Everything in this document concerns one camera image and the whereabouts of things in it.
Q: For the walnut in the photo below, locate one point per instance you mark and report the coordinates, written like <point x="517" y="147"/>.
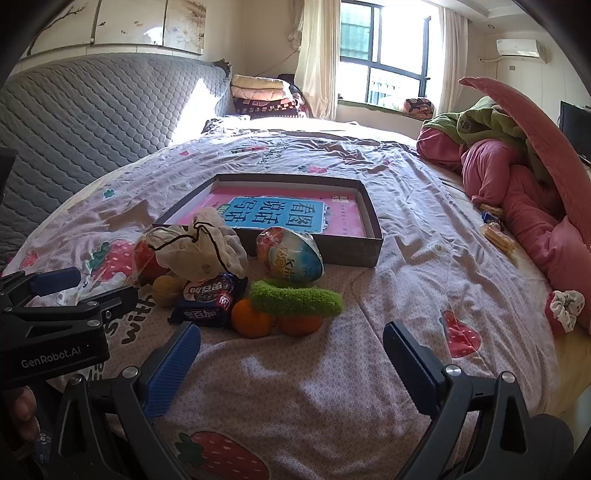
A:
<point x="167" y="290"/>

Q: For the grey quilted headboard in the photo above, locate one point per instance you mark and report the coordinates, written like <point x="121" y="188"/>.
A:
<point x="83" y="129"/>

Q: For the person's left hand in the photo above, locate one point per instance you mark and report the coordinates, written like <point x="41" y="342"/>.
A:
<point x="21" y="408"/>

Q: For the blue candy packet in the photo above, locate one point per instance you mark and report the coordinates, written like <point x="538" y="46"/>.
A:
<point x="487" y="216"/>

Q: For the pink and blue book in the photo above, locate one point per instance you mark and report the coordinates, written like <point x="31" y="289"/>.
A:
<point x="286" y="212"/>

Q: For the painted overhead cabinet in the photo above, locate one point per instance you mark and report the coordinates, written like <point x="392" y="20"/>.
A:
<point x="129" y="23"/>

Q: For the orange tangerine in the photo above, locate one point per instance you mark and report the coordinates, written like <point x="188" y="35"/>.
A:
<point x="299" y="325"/>
<point x="251" y="319"/>

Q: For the cream curtain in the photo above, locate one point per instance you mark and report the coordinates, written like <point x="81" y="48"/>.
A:
<point x="452" y="64"/>
<point x="316" y="55"/>

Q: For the white air conditioner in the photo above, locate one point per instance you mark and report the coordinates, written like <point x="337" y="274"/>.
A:
<point x="517" y="47"/>

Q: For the long yellow biscuit packet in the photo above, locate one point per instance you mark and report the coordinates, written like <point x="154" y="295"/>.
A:
<point x="499" y="239"/>

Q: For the dark patterned pillow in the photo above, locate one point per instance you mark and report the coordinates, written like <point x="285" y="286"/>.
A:
<point x="224" y="124"/>

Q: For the dark framed window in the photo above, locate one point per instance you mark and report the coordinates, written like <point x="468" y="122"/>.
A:
<point x="388" y="50"/>

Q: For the stack of folded blankets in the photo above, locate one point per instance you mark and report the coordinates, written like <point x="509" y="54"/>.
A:
<point x="263" y="94"/>

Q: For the patterned blanket on sill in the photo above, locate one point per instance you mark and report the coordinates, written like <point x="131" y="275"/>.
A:
<point x="419" y="106"/>

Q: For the green blanket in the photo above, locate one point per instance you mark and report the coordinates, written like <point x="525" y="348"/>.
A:
<point x="489" y="122"/>

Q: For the red candy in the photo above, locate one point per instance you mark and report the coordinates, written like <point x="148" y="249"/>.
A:
<point x="143" y="258"/>

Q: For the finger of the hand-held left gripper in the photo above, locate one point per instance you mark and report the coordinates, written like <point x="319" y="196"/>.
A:
<point x="55" y="280"/>
<point x="111" y="302"/>

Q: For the white and red scrunchie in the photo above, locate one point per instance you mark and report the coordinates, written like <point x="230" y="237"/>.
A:
<point x="565" y="309"/>

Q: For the grey cardboard box tray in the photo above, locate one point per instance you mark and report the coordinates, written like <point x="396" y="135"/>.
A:
<point x="355" y="251"/>

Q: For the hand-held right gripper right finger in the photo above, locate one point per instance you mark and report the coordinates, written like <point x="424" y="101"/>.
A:
<point x="411" y="364"/>

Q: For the toy egg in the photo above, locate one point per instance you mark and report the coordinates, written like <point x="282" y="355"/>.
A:
<point x="291" y="256"/>

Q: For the black clothes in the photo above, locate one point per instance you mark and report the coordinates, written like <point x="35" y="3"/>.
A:
<point x="288" y="81"/>

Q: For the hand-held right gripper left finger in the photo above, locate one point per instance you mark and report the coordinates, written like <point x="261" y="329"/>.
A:
<point x="173" y="364"/>

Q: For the blue cookie packet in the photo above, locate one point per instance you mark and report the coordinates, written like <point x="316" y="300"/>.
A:
<point x="210" y="300"/>

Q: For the small biscuit packet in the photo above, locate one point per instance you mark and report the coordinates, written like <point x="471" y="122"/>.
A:
<point x="492" y="208"/>

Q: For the pink duvet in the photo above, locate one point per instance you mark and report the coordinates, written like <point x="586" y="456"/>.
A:
<point x="531" y="203"/>

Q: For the black television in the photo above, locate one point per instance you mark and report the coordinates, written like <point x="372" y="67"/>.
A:
<point x="577" y="129"/>

